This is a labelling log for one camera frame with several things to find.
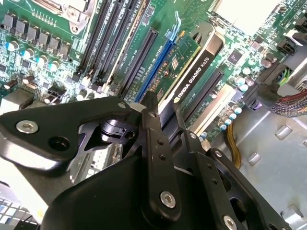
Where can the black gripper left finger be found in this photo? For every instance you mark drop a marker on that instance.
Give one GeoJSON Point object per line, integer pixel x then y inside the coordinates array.
{"type": "Point", "coordinates": [72, 112]}

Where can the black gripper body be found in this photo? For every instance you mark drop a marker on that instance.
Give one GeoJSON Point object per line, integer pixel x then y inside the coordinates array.
{"type": "Point", "coordinates": [96, 203]}

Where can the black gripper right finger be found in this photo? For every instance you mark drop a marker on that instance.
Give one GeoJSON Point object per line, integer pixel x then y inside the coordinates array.
{"type": "Point", "coordinates": [206, 163]}

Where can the green graphics card black shroud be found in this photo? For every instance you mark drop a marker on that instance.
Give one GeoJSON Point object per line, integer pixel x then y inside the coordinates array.
{"type": "Point", "coordinates": [199, 69]}

